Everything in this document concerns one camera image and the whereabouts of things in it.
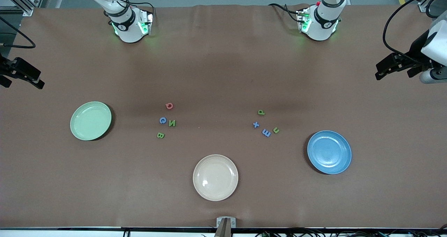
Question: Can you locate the aluminium frame profile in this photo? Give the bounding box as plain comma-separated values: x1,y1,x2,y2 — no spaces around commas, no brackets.
0,0,47,17
417,0,435,13

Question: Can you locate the brown table cover mat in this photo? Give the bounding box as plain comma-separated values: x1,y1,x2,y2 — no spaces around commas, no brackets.
0,4,447,229

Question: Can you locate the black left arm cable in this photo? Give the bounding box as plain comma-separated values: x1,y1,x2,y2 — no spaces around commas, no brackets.
383,0,447,58

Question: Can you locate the beige plate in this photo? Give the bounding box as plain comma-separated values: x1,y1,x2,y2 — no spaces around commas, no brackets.
193,154,239,201

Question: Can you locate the blue plate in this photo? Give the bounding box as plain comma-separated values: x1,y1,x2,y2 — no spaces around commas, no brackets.
307,130,352,175

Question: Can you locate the grey metal bracket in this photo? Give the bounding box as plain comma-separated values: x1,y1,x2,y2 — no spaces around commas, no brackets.
215,217,236,237

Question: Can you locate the black left base cable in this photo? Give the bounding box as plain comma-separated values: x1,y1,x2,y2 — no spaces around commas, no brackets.
268,3,301,23

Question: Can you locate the light green plate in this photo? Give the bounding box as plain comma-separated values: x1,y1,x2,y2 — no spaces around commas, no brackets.
70,101,112,141

